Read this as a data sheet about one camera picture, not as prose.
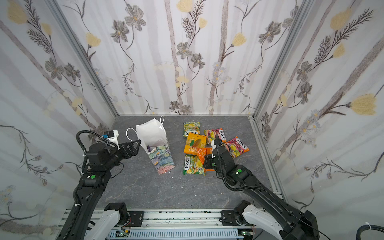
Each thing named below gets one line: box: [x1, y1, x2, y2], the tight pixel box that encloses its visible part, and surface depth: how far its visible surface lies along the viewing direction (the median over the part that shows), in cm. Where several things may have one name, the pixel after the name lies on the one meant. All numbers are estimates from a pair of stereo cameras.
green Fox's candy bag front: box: [183, 154, 206, 176], surface depth 92 cm
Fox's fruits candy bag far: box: [203, 128, 227, 144], surface depth 109 cm
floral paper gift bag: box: [125, 115, 176, 175], surface depth 84 cm
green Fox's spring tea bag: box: [183, 122, 201, 138], surface depth 112 cm
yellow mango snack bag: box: [184, 132, 207, 155], surface depth 100 cm
